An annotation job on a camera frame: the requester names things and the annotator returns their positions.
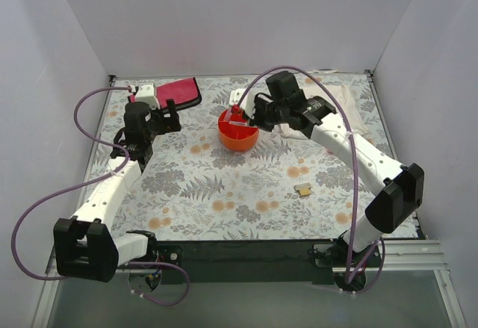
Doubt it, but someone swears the thin lilac pen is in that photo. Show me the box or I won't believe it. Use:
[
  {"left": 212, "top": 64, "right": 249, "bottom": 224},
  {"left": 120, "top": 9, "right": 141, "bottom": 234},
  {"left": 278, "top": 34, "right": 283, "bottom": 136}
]
[{"left": 226, "top": 120, "right": 248, "bottom": 127}]

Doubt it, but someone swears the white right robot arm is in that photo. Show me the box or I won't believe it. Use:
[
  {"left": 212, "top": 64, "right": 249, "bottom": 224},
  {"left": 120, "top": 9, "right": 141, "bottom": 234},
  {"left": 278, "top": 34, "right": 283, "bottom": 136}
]
[{"left": 230, "top": 69, "right": 425, "bottom": 267}]

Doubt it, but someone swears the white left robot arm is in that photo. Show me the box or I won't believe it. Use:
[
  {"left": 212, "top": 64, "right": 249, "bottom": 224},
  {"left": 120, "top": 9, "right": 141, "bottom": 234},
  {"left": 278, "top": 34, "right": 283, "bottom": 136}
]
[{"left": 53, "top": 99, "right": 181, "bottom": 282}]

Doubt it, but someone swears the orange round desk organizer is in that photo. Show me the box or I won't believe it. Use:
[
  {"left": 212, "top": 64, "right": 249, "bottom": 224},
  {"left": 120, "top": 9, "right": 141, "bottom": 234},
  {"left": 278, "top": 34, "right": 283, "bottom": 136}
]
[{"left": 217, "top": 110, "right": 259, "bottom": 152}]

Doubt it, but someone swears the cream folded t-shirt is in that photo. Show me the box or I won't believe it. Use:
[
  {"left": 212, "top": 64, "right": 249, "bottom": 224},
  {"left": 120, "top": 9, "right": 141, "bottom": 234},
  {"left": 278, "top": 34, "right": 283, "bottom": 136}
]
[{"left": 280, "top": 78, "right": 369, "bottom": 140}]

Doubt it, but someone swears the small brown binder clip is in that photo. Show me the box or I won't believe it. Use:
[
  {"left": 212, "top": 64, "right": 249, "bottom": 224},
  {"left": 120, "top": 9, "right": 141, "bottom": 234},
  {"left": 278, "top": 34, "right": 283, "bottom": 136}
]
[{"left": 294, "top": 183, "right": 311, "bottom": 197}]

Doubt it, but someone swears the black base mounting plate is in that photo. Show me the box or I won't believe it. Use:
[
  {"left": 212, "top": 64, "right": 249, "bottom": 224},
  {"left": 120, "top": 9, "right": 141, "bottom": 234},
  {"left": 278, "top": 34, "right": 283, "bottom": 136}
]
[{"left": 155, "top": 240, "right": 347, "bottom": 290}]

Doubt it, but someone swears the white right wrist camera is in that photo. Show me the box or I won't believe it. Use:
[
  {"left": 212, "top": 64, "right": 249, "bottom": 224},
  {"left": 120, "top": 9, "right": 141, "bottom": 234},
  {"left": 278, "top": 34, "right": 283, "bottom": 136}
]
[{"left": 229, "top": 89, "right": 251, "bottom": 120}]

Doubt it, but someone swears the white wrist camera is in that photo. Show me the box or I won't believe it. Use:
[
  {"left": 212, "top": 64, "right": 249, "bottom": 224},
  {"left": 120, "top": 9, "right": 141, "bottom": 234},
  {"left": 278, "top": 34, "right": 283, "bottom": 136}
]
[
  {"left": 229, "top": 89, "right": 251, "bottom": 120},
  {"left": 134, "top": 83, "right": 161, "bottom": 110}
]

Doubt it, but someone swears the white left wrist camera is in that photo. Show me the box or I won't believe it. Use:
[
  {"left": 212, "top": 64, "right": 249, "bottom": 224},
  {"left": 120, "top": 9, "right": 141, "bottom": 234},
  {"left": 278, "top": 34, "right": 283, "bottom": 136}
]
[{"left": 134, "top": 83, "right": 161, "bottom": 110}]

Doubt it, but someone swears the aluminium frame rail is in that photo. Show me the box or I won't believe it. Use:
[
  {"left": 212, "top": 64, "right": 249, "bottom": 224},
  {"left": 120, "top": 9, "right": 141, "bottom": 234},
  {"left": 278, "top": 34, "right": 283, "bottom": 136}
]
[{"left": 313, "top": 240, "right": 449, "bottom": 273}]

